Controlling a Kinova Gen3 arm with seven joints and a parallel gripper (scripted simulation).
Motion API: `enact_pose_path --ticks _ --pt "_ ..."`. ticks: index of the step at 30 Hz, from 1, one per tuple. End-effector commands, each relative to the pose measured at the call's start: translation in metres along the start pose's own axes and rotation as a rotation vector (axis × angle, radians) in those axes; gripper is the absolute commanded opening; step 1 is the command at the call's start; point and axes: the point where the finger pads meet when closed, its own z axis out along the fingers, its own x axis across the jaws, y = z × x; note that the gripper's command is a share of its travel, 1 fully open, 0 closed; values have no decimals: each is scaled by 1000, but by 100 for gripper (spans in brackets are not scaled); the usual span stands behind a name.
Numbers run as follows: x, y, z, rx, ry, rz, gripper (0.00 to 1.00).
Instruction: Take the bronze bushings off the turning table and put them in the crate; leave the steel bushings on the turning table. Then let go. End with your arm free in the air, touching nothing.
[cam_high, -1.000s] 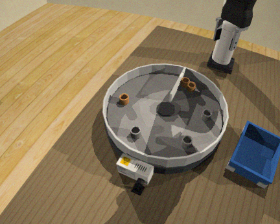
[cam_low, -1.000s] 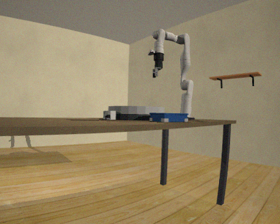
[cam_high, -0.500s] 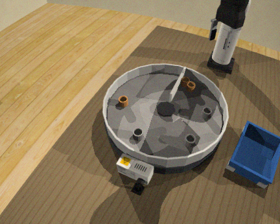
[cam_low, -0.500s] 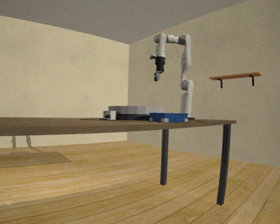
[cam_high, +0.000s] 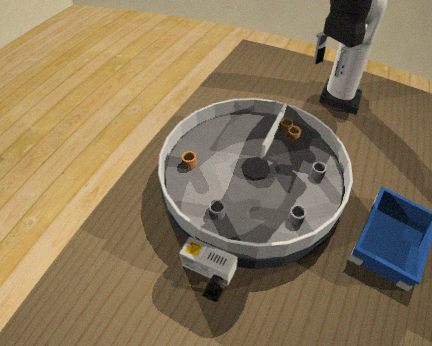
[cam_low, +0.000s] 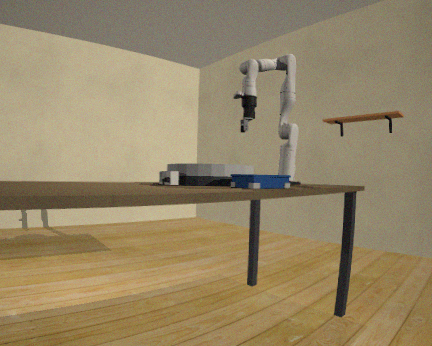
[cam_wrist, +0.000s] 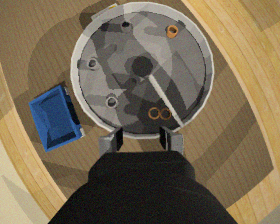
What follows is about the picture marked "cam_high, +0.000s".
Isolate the bronze bushing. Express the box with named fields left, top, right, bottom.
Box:
left=182, top=151, right=197, bottom=169
left=287, top=126, right=301, bottom=142
left=279, top=118, right=293, bottom=134

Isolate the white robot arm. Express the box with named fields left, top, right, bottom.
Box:
left=327, top=0, right=387, bottom=100

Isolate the blue crate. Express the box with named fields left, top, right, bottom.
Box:
left=348, top=186, right=432, bottom=292

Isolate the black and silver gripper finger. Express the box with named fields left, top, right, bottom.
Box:
left=314, top=32, right=329, bottom=64
left=334, top=45, right=361, bottom=78

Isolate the grey metal bushing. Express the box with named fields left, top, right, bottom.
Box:
left=288, top=205, right=306, bottom=225
left=310, top=162, right=327, bottom=180
left=209, top=200, right=225, bottom=220

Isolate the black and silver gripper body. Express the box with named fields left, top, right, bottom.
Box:
left=323, top=0, right=372, bottom=47

